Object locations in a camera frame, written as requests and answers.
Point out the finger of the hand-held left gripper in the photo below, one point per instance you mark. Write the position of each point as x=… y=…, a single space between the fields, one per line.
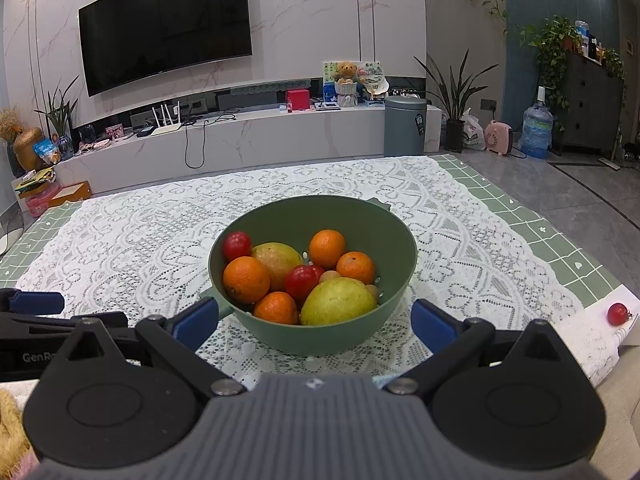
x=45 y=321
x=35 y=302

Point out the dried flower bunch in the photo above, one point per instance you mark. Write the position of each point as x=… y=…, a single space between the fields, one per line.
x=7 y=122

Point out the small brown longan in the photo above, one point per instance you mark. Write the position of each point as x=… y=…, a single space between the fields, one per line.
x=331 y=276
x=372 y=291

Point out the brown teddy bear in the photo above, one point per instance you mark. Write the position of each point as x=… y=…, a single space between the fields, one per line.
x=345 y=72

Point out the pink photo frame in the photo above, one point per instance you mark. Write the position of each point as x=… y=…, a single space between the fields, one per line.
x=115 y=132

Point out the red box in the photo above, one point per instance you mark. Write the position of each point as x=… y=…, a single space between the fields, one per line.
x=297 y=101

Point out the white marble television cabinet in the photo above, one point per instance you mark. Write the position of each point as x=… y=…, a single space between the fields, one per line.
x=280 y=135

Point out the plant in glass vase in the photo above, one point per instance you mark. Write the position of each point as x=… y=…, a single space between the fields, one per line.
x=62 y=120

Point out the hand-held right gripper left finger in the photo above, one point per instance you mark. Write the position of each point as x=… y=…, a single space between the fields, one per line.
x=197 y=317

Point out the white lace tablecloth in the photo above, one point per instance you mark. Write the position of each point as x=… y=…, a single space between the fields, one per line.
x=150 y=240

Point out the leafy pothos plant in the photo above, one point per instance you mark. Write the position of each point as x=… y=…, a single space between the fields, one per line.
x=550 y=45

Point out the black wall television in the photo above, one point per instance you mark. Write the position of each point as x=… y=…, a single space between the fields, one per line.
x=165 y=25

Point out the green colander bowl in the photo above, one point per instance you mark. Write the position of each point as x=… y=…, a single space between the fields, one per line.
x=360 y=230

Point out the long-leaf potted plant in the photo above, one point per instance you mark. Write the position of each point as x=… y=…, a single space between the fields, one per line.
x=454 y=135

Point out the grey trash can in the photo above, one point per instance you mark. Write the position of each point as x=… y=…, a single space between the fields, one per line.
x=404 y=127

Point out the gold vase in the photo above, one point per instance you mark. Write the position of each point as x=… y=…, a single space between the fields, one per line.
x=27 y=150

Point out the blue box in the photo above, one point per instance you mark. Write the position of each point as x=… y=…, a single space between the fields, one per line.
x=330 y=95

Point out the pink heater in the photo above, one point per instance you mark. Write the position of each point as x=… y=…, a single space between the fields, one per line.
x=499 y=137

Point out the stack of papers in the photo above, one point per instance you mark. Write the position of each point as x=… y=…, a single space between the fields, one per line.
x=35 y=180

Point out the blue water bottle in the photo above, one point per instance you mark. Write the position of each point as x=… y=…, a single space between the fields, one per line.
x=536 y=132

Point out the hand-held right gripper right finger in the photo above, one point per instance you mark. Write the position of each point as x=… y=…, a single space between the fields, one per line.
x=432 y=322

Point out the green checked table mat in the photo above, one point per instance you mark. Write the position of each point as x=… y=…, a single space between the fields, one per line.
x=540 y=230

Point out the orange flat box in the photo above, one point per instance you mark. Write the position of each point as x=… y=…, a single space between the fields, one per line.
x=75 y=192

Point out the white woven basket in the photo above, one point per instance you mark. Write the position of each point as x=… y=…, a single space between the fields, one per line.
x=347 y=95

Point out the yellow plush toy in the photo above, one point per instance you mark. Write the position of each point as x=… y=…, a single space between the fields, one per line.
x=10 y=425

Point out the white plastic bag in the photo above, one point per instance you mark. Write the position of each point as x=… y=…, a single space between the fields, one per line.
x=472 y=135

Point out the blue snack bag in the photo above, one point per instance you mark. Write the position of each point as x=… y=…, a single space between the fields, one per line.
x=46 y=152

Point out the pink storage box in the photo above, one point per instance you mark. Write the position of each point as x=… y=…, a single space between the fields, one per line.
x=42 y=202

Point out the printed picture board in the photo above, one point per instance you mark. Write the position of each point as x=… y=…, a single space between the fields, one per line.
x=372 y=72

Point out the green-red mango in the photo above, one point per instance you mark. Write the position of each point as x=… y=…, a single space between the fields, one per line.
x=277 y=256

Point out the white router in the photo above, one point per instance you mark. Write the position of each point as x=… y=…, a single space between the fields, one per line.
x=166 y=129

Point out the white round floor device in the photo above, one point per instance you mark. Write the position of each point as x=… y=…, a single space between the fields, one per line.
x=9 y=244

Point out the dark drawer cabinet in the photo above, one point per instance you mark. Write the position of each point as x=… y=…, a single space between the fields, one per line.
x=595 y=105

